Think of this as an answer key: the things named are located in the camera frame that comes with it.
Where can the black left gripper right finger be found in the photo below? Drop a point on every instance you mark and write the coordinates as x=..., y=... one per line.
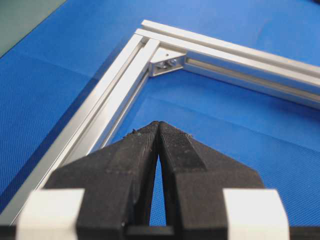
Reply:
x=194, y=176

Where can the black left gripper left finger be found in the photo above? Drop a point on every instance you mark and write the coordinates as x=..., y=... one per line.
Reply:
x=118, y=183

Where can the blue table mat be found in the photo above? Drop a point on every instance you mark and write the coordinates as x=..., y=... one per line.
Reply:
x=45, y=78

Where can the aluminium extrusion frame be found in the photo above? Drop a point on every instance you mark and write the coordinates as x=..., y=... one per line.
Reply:
x=152, y=51

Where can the silver corner bracket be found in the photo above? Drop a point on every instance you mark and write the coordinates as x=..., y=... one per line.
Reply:
x=166, y=60

